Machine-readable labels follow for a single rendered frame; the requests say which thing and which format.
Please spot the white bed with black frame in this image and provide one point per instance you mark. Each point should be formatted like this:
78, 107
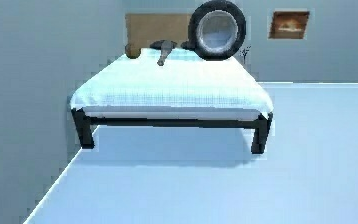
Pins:
173, 83

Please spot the grey baseball bat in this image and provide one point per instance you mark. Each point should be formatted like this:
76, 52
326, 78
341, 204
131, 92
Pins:
163, 54

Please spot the brown framed wall picture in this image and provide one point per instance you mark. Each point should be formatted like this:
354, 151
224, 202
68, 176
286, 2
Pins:
288, 25

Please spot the dark twig plant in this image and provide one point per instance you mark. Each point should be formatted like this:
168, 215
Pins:
244, 54

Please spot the brown ball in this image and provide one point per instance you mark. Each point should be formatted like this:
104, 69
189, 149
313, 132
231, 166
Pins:
132, 51

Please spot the black round tyre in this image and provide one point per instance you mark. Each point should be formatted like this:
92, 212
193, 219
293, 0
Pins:
235, 30

